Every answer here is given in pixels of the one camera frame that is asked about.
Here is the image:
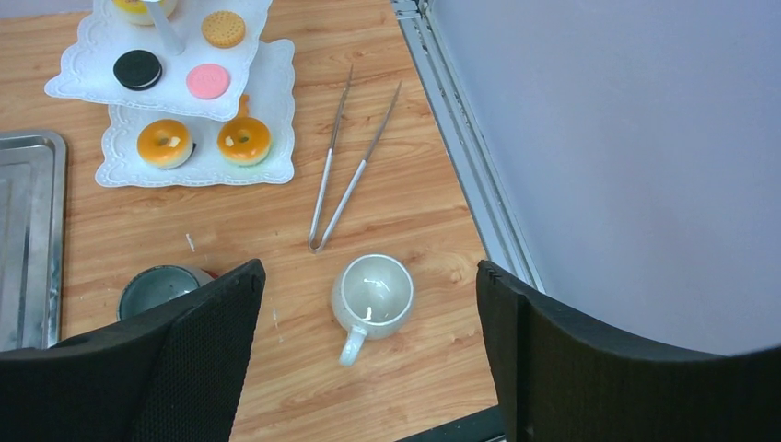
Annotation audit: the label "yellow glazed donut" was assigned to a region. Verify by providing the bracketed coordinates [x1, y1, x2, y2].
[112, 0, 179, 26]

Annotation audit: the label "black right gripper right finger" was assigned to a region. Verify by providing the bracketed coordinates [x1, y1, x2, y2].
[476, 260, 780, 441]

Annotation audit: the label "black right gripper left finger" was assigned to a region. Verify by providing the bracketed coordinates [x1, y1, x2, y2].
[1, 259, 266, 441]

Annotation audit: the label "grey metal cup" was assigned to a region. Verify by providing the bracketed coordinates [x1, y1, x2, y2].
[117, 264, 213, 320]

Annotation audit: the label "black sandwich cookie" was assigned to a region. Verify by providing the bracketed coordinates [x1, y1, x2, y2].
[113, 50, 163, 91]

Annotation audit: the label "white and metal tongs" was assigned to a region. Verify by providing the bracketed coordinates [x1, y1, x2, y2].
[307, 64, 403, 255]

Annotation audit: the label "white three-tier dessert stand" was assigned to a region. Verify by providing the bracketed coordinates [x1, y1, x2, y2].
[44, 1, 295, 188]

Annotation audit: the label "aluminium frame rail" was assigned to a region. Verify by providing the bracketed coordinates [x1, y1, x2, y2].
[390, 0, 544, 292]

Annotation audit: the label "stainless steel tray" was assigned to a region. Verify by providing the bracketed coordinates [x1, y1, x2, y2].
[1, 130, 67, 351]

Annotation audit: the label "orange topped tart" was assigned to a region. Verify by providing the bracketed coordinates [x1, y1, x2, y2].
[217, 117, 272, 167]
[136, 119, 196, 169]

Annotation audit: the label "yellow round biscuit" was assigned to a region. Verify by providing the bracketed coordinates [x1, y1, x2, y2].
[201, 10, 246, 49]

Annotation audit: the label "red apple coaster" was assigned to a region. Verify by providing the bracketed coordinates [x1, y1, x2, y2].
[202, 269, 219, 280]

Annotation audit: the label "pink sandwich cookie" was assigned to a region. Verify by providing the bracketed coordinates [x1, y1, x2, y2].
[185, 64, 231, 99]

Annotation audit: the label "white ceramic mug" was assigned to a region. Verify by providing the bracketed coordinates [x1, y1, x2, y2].
[331, 253, 415, 366]

